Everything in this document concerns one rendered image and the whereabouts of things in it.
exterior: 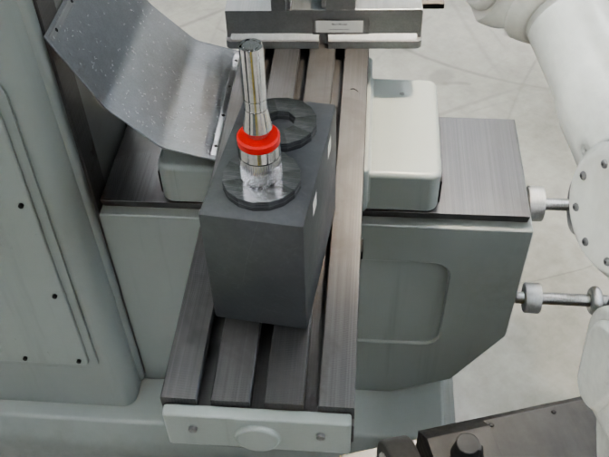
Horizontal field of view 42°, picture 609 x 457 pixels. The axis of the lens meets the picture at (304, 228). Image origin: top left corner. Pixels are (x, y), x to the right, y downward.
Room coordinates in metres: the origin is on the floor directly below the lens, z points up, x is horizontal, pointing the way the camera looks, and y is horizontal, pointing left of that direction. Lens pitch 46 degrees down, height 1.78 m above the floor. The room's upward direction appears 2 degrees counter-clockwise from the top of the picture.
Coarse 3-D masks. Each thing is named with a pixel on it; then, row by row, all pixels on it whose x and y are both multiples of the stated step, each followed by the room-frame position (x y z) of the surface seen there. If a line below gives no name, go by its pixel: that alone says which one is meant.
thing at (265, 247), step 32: (288, 128) 0.75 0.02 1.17; (320, 128) 0.76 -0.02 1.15; (224, 160) 0.71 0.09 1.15; (288, 160) 0.69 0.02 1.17; (320, 160) 0.70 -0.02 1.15; (224, 192) 0.65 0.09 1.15; (256, 192) 0.64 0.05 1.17; (288, 192) 0.64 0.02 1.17; (320, 192) 0.69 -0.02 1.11; (224, 224) 0.61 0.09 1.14; (256, 224) 0.61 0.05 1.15; (288, 224) 0.60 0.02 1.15; (320, 224) 0.69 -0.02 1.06; (224, 256) 0.62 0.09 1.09; (256, 256) 0.61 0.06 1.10; (288, 256) 0.60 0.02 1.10; (320, 256) 0.69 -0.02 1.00; (224, 288) 0.62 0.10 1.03; (256, 288) 0.61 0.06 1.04; (288, 288) 0.60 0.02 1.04; (256, 320) 0.61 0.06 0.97; (288, 320) 0.60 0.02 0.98
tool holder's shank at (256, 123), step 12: (240, 48) 0.66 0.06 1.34; (252, 48) 0.66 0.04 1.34; (240, 60) 0.66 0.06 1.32; (252, 60) 0.65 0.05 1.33; (264, 60) 0.67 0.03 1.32; (252, 72) 0.65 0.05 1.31; (264, 72) 0.66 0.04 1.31; (252, 84) 0.65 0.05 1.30; (264, 84) 0.66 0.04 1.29; (252, 96) 0.65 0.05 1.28; (264, 96) 0.66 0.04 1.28; (252, 108) 0.65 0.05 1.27; (264, 108) 0.66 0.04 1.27; (252, 120) 0.65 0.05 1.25; (264, 120) 0.66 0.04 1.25; (252, 132) 0.65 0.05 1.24; (264, 132) 0.65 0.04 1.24
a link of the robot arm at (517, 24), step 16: (480, 0) 0.48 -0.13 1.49; (496, 0) 0.48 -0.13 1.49; (512, 0) 0.47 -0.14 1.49; (528, 0) 0.47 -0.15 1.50; (544, 0) 0.46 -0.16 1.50; (480, 16) 0.49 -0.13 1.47; (496, 16) 0.48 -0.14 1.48; (512, 16) 0.47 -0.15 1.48; (528, 16) 0.46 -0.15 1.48; (512, 32) 0.48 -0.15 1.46; (528, 32) 0.46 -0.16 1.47
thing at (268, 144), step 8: (240, 128) 0.68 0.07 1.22; (272, 128) 0.67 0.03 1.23; (240, 136) 0.66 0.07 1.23; (272, 136) 0.66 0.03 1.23; (240, 144) 0.65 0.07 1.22; (248, 144) 0.65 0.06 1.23; (256, 144) 0.65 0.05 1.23; (264, 144) 0.65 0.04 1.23; (272, 144) 0.65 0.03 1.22; (248, 152) 0.65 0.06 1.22; (256, 152) 0.64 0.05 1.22; (264, 152) 0.64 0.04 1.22
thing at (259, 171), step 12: (240, 156) 0.65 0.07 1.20; (252, 156) 0.64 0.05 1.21; (264, 156) 0.64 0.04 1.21; (276, 156) 0.65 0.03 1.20; (240, 168) 0.66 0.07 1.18; (252, 168) 0.64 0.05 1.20; (264, 168) 0.64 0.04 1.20; (276, 168) 0.65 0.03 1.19; (252, 180) 0.65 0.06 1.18; (264, 180) 0.64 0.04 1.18; (276, 180) 0.65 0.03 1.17
